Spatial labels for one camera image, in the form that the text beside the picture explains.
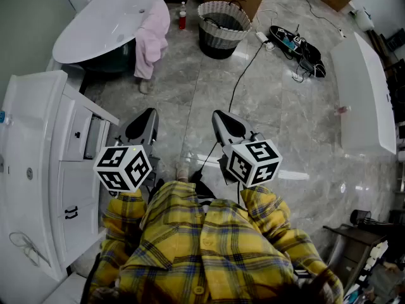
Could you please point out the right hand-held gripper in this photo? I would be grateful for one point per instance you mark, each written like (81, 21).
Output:
(253, 163)

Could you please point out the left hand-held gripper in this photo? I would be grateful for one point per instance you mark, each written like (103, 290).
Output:
(121, 166)

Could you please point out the woven laundry basket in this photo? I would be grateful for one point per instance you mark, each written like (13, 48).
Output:
(218, 40)

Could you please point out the person's left forearm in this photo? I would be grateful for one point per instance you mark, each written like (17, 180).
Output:
(123, 211)

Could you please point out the person's right forearm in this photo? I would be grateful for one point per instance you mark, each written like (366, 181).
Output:
(272, 214)

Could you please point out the person's beige shoe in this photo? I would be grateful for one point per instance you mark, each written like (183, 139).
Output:
(182, 169)

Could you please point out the person's black trousers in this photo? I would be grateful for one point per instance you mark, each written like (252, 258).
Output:
(202, 188)

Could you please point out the teal object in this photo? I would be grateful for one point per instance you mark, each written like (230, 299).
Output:
(288, 43)

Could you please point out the spare hand-held gripper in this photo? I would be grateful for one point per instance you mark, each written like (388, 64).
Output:
(281, 31)
(297, 40)

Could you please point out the black bag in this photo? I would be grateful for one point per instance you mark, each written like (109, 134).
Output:
(313, 55)

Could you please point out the white bathtub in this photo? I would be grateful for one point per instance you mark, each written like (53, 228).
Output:
(104, 21)

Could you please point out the small pink object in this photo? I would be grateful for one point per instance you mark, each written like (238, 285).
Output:
(342, 109)

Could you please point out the white vanity cabinet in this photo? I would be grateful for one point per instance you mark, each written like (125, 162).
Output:
(31, 138)

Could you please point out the person's yellow plaid shirt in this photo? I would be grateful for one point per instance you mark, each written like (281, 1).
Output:
(196, 249)

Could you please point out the clear bottle blue label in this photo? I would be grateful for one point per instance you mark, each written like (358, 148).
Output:
(2, 116)

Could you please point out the small white power strip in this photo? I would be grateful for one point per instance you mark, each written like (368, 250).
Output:
(341, 32)

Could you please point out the black mesh pen holder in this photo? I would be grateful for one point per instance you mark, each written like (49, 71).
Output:
(360, 217)

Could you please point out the dark small table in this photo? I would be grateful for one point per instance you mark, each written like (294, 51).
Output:
(357, 236)

